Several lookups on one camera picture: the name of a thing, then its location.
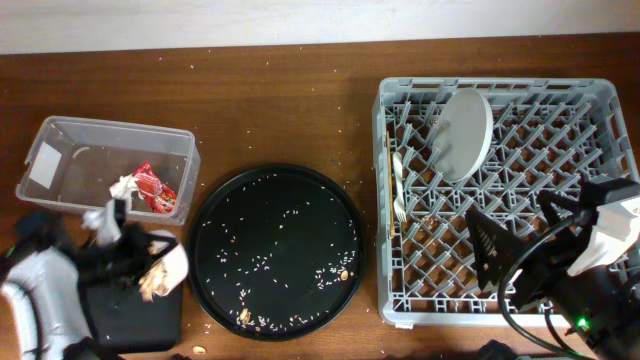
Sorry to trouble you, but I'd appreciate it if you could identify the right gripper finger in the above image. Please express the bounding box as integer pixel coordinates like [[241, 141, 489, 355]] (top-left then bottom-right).
[[465, 208, 528, 293], [536, 190, 585, 228]]

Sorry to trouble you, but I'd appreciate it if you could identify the white bowl with food scraps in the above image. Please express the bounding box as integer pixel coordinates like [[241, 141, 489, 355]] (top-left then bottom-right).
[[139, 230, 189, 302]]

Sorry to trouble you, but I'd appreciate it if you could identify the red snack wrapper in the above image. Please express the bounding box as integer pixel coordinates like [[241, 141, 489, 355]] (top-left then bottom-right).
[[132, 162, 177, 214]]

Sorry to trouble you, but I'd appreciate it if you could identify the white plastic fork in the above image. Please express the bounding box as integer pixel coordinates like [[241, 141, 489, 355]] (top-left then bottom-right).
[[391, 152, 406, 223]]

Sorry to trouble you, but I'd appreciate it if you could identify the grey round plate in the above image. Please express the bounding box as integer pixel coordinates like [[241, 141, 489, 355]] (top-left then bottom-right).
[[432, 88, 493, 183]]

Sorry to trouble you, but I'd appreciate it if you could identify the wooden chopstick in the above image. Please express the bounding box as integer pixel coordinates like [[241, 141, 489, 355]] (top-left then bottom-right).
[[385, 130, 395, 240]]

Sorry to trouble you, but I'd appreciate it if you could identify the silver foil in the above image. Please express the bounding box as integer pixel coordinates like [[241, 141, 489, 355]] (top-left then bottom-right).
[[109, 175, 138, 206]]

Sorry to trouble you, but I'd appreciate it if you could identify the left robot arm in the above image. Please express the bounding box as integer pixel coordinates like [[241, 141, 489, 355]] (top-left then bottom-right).
[[1, 200, 188, 359]]

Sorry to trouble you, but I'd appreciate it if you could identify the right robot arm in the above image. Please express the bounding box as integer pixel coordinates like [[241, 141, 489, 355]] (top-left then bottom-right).
[[465, 177, 639, 359]]

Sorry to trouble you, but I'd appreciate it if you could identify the black rectangular waste tray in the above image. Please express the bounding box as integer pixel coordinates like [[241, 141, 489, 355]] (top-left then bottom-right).
[[78, 283, 183, 354]]

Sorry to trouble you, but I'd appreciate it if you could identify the clear plastic waste bin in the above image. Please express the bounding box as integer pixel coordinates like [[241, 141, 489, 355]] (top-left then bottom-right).
[[16, 116, 201, 225]]

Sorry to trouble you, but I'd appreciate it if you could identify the grey plastic dishwasher rack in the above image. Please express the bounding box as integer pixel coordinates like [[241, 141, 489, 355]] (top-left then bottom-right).
[[372, 77, 639, 328]]

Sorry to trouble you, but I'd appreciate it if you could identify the peanut on table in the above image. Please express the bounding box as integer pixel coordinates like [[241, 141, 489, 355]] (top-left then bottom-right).
[[193, 346, 206, 355]]

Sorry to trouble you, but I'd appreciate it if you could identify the round black serving tray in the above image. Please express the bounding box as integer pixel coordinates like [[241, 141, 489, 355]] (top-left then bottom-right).
[[186, 165, 367, 342]]

